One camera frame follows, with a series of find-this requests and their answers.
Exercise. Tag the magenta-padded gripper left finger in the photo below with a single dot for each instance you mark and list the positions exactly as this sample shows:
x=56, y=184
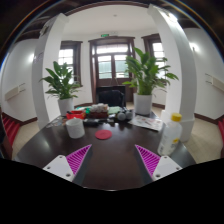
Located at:
x=58, y=166

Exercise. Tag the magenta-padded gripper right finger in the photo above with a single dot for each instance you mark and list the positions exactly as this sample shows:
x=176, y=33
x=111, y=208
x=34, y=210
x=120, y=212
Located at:
x=166, y=166

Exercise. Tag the yellow-capped clear drink bottle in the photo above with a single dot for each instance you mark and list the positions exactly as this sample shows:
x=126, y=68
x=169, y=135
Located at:
x=169, y=136

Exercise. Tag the white speckled mug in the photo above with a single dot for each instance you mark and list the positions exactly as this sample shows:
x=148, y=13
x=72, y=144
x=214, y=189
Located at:
x=75, y=128

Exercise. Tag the printed paper sheet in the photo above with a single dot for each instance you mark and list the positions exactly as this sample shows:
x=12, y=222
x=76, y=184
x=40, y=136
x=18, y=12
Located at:
x=146, y=122

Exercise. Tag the red plastic box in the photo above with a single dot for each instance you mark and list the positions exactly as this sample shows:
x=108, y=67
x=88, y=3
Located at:
x=76, y=115

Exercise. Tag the black flat device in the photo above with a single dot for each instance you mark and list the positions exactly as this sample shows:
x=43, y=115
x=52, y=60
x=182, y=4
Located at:
x=90, y=122

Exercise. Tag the flat round red coaster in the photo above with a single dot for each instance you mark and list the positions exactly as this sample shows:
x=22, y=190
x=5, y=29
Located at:
x=103, y=134

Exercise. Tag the red bench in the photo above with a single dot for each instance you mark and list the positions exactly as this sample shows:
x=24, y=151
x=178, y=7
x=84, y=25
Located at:
x=221, y=130
x=10, y=128

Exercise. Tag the small potted green plant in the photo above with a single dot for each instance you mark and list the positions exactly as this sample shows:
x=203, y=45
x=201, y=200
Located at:
x=65, y=105

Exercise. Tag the green box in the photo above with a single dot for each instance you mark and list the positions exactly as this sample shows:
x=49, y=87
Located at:
x=81, y=108

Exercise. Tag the grey ball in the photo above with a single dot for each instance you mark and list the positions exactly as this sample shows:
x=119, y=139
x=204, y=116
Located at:
x=129, y=115
x=121, y=116

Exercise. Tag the large potted green plant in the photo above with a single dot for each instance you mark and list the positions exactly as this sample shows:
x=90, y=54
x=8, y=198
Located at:
x=142, y=104

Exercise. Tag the basket of white items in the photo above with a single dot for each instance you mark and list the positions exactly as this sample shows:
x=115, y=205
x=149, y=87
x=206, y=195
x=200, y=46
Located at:
x=98, y=110

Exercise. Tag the green packet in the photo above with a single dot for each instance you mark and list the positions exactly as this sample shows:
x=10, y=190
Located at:
x=114, y=110

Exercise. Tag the black chair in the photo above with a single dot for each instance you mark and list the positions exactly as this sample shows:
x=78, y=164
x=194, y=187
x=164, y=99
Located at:
x=111, y=97

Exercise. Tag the brown wooden double door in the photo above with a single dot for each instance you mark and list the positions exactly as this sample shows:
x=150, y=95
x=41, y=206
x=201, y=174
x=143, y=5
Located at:
x=111, y=80

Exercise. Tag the brown framed window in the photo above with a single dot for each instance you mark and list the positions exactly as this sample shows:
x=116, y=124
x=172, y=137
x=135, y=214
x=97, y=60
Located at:
x=77, y=56
x=156, y=45

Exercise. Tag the green exit sign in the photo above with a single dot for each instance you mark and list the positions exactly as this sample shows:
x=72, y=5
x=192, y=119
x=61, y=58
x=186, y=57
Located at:
x=105, y=35

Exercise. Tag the white wall radiator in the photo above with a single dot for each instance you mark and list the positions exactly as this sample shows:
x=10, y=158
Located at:
x=15, y=91
x=216, y=82

